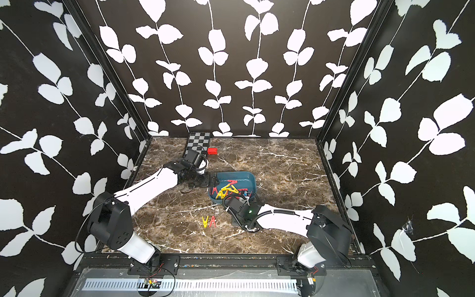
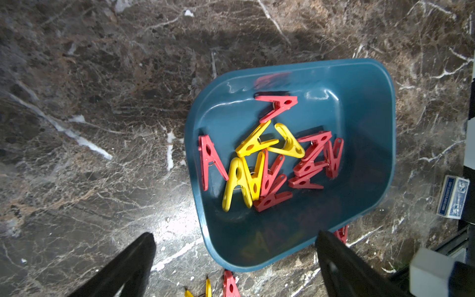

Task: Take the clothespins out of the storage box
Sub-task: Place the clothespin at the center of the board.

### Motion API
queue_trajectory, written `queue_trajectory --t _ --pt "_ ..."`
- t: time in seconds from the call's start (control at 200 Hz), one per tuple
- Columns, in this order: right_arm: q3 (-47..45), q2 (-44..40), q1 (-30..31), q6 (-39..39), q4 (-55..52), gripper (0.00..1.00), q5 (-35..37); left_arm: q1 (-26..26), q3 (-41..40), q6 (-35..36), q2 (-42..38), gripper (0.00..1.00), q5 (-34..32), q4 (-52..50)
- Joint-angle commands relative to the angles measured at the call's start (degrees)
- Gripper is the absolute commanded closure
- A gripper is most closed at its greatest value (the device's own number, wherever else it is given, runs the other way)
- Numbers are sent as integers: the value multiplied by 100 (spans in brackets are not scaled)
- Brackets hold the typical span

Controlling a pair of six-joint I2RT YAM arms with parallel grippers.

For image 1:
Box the red clothespin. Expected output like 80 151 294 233
209 216 216 228

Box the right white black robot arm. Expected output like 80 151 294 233
221 194 353 269

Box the teal plastic storage box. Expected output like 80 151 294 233
208 172 257 204

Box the small red block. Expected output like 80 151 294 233
207 147 218 155

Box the white perforated cable duct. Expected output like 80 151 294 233
81 278 298 293

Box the clothespin pile in box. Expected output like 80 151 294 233
210 179 253 200

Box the small electronics board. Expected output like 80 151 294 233
137 279 162 291

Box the black grey checkerboard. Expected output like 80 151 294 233
183 132 211 157

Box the black front mounting rail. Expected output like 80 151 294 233
79 253 376 272

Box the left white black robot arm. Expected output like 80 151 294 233
86 162 218 265

